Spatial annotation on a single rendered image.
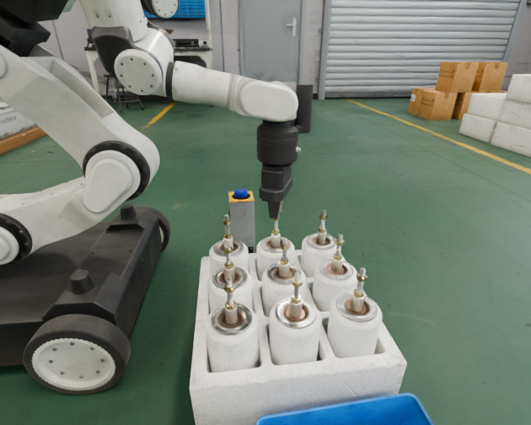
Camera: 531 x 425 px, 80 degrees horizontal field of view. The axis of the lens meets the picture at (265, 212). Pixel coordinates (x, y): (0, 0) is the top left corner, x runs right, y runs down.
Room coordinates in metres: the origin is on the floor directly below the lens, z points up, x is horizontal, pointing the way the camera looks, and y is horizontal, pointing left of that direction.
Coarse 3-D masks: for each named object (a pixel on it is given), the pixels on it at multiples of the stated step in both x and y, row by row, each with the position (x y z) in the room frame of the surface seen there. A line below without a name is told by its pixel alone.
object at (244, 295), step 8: (248, 272) 0.56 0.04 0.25; (208, 280) 0.54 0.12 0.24; (248, 280) 0.53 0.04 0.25; (208, 288) 0.52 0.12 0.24; (216, 288) 0.51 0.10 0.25; (240, 288) 0.51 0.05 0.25; (248, 288) 0.51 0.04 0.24; (216, 296) 0.50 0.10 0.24; (224, 296) 0.49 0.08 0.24; (240, 296) 0.50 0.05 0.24; (248, 296) 0.51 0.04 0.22; (216, 304) 0.50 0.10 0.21; (248, 304) 0.51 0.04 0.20
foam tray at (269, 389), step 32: (256, 256) 0.72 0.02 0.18; (256, 288) 0.59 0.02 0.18; (320, 352) 0.42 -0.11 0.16; (384, 352) 0.41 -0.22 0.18; (192, 384) 0.35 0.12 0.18; (224, 384) 0.35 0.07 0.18; (256, 384) 0.35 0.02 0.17; (288, 384) 0.36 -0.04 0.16; (320, 384) 0.37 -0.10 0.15; (352, 384) 0.37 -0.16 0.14; (384, 384) 0.38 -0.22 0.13; (224, 416) 0.34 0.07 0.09; (256, 416) 0.35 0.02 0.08
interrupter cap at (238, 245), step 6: (222, 240) 0.68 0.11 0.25; (234, 240) 0.69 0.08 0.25; (216, 246) 0.66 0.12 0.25; (222, 246) 0.66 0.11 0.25; (234, 246) 0.66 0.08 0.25; (240, 246) 0.66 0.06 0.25; (216, 252) 0.63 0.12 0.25; (222, 252) 0.63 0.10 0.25; (234, 252) 0.63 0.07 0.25; (240, 252) 0.64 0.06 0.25
